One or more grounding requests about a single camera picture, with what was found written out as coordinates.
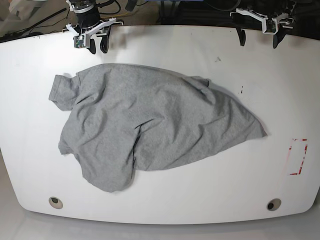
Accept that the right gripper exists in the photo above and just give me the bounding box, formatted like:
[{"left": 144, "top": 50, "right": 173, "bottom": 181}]
[{"left": 66, "top": 0, "right": 122, "bottom": 54}]

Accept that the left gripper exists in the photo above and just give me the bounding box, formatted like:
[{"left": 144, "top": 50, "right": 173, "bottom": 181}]
[{"left": 230, "top": 0, "right": 295, "bottom": 49}]

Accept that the grey T-shirt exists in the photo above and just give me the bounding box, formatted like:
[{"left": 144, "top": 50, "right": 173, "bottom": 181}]
[{"left": 49, "top": 63, "right": 267, "bottom": 193}]

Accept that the black brush on floor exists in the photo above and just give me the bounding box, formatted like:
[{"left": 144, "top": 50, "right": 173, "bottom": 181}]
[{"left": 125, "top": 0, "right": 137, "bottom": 12}]

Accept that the black rod on floor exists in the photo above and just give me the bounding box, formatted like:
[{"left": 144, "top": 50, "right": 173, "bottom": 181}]
[{"left": 0, "top": 8, "right": 67, "bottom": 43}]

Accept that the red tape rectangle marking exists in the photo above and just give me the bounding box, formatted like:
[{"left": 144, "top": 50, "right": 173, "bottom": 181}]
[{"left": 287, "top": 138, "right": 308, "bottom": 176}]

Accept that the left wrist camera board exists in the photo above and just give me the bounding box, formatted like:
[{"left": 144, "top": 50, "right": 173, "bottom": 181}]
[{"left": 261, "top": 18, "right": 279, "bottom": 35}]

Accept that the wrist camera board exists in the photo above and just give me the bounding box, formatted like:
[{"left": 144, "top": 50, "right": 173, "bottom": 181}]
[
  {"left": 73, "top": 35, "right": 86, "bottom": 49},
  {"left": 261, "top": 18, "right": 279, "bottom": 35}
]

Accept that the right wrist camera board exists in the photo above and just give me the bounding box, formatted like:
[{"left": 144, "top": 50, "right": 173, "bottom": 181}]
[{"left": 73, "top": 35, "right": 86, "bottom": 49}]

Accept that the yellow cable on floor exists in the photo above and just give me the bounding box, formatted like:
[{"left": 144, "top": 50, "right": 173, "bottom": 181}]
[{"left": 99, "top": 9, "right": 133, "bottom": 22}]

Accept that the left table cable grommet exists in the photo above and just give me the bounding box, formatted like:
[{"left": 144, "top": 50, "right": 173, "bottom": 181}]
[{"left": 48, "top": 196, "right": 63, "bottom": 210}]

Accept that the table cable grommet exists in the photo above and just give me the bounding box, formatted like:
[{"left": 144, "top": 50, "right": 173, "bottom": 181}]
[
  {"left": 266, "top": 198, "right": 282, "bottom": 212},
  {"left": 48, "top": 196, "right": 63, "bottom": 210}
]

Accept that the right table cable grommet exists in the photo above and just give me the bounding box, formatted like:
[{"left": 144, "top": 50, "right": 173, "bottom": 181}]
[{"left": 266, "top": 198, "right": 282, "bottom": 212}]

